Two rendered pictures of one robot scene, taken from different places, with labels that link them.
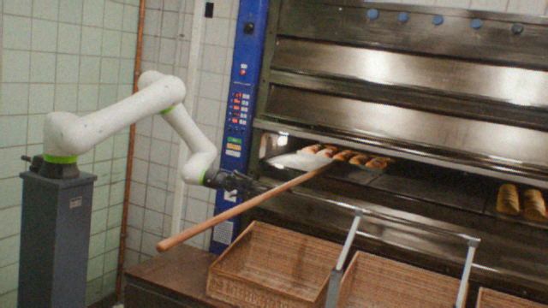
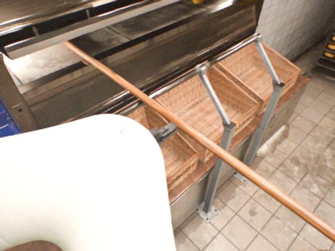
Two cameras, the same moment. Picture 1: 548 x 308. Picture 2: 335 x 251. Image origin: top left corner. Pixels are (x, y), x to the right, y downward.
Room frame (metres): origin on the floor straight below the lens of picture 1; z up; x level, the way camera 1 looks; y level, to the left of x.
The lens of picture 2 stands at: (1.95, 0.58, 1.81)
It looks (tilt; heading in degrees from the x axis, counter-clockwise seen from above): 47 degrees down; 294
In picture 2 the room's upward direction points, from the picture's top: straight up
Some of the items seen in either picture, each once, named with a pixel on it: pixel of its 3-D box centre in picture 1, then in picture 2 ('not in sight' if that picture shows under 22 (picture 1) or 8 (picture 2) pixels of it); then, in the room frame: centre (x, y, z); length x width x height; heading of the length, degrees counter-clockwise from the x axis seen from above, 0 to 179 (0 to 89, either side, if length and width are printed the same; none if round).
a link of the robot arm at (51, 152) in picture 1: (62, 136); not in sight; (1.95, 0.83, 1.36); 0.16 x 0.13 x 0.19; 40
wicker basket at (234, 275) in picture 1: (278, 269); (133, 157); (2.44, -0.10, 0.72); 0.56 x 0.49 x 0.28; 68
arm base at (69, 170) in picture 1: (49, 163); not in sight; (1.98, 0.89, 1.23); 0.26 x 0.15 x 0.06; 68
